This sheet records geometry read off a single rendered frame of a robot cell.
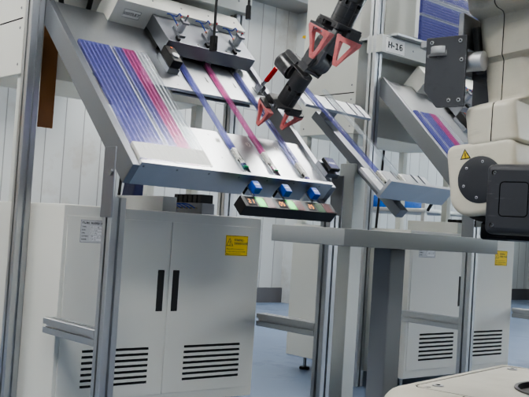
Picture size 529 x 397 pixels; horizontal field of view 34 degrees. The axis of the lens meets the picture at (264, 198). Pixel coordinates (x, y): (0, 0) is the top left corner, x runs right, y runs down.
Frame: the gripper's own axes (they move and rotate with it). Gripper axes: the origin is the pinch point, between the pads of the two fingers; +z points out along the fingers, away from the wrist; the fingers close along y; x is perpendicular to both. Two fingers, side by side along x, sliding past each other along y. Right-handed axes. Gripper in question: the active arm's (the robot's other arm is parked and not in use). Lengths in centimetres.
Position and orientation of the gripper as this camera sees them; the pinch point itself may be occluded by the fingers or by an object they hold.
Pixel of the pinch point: (270, 124)
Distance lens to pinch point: 262.3
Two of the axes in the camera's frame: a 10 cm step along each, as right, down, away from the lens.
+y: -7.5, -0.6, -6.6
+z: -5.0, 7.1, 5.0
